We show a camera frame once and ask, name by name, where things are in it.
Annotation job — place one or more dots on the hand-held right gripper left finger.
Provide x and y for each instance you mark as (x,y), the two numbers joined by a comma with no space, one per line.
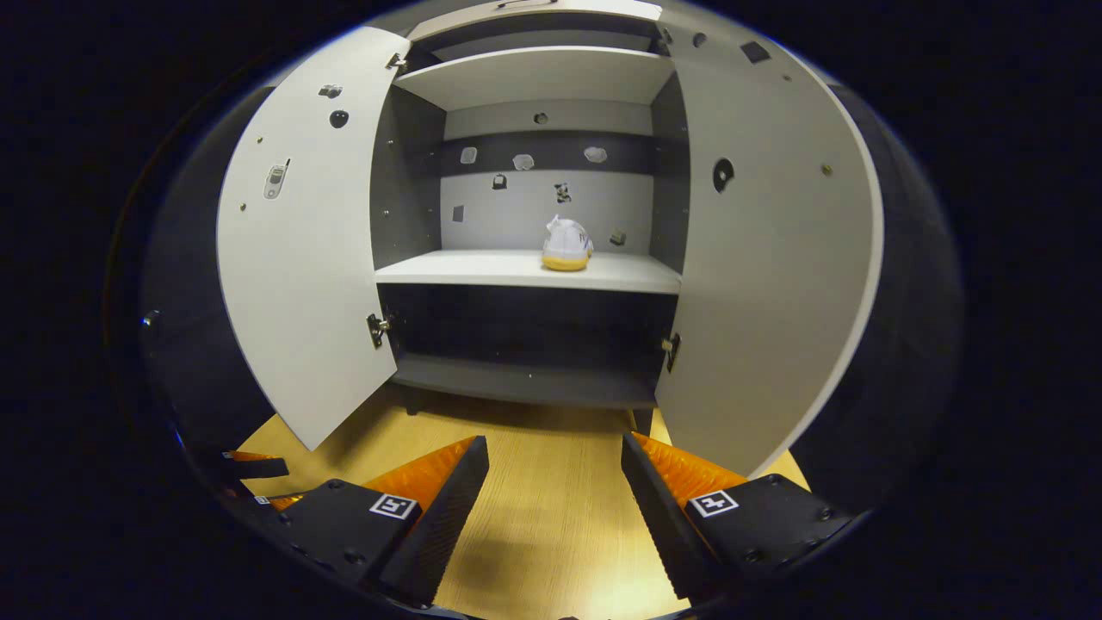
(448,517)

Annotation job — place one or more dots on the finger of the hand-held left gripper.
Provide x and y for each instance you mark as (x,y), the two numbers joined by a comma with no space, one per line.
(258,467)
(284,501)

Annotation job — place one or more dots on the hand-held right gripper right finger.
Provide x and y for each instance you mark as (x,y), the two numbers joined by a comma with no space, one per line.
(659,517)

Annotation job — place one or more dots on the white grey shoe cabinet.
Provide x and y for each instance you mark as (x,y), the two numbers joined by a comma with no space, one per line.
(525,271)

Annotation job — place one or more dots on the white canvas shoe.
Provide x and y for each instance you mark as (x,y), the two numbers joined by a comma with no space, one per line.
(566,245)

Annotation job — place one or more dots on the black backdrop cloth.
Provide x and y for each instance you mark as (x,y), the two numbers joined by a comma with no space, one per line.
(904,301)

